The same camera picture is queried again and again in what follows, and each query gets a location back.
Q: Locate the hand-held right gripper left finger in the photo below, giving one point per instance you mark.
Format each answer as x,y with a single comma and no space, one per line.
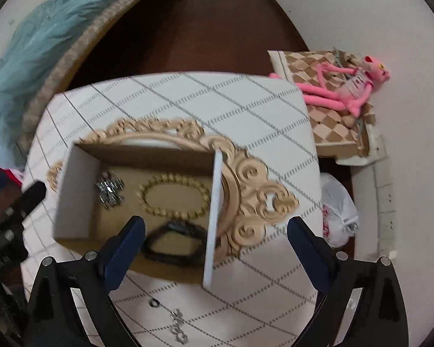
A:
124,249

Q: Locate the teal fluffy blanket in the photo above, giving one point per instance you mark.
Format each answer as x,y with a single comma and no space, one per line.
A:
32,58

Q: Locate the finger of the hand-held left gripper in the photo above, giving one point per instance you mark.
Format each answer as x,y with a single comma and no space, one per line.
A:
28,197

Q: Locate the bed with woven mattress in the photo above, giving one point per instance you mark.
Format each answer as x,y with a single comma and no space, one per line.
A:
94,32

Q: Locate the cardboard jewelry box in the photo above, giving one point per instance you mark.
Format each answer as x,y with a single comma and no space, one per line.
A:
137,195

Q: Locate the checkered brown cushion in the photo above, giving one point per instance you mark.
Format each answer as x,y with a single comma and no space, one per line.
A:
325,90

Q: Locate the pink panther plush toy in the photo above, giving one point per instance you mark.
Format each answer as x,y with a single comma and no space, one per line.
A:
347,83

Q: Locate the white checked tablecloth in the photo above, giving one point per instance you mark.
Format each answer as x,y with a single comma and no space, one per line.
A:
238,115

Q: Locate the silver rhinestone brooch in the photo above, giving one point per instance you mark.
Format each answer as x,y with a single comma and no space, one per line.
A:
110,189

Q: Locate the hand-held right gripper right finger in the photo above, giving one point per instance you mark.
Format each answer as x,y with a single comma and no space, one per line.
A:
311,249

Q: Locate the white plastic bag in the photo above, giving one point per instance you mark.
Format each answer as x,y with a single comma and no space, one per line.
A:
338,209

